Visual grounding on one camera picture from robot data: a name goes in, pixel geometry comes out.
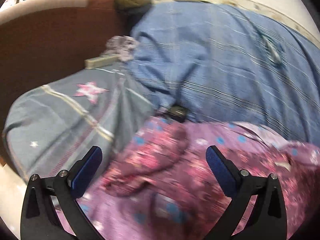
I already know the black small device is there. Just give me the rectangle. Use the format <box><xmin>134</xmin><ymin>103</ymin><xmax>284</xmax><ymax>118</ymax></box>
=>
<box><xmin>163</xmin><ymin>105</ymin><xmax>188</xmax><ymax>123</ymax></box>

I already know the blue plaid quilt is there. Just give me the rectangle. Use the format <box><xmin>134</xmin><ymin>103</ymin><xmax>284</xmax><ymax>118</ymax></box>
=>
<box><xmin>126</xmin><ymin>2</ymin><xmax>319</xmax><ymax>145</ymax></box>

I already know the maroon floral patterned garment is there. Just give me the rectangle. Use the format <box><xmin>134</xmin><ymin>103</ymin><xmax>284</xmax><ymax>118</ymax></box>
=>
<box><xmin>78</xmin><ymin>117</ymin><xmax>319</xmax><ymax>239</ymax></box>

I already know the dark red headboard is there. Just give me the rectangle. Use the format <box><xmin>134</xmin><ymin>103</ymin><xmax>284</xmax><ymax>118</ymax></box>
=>
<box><xmin>0</xmin><ymin>0</ymin><xmax>133</xmax><ymax>160</ymax></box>

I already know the beige flat box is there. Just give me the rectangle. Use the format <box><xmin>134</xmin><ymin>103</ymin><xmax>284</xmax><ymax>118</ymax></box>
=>
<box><xmin>85</xmin><ymin>55</ymin><xmax>119</xmax><ymax>69</ymax></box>

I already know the small lilac crumpled cloth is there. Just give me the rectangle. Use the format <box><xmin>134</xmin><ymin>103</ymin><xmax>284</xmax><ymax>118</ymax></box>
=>
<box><xmin>101</xmin><ymin>36</ymin><xmax>139</xmax><ymax>62</ymax></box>

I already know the grey star pillow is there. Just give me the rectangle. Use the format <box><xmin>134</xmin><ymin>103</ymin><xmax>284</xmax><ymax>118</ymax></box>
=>
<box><xmin>3</xmin><ymin>63</ymin><xmax>153</xmax><ymax>181</ymax></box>

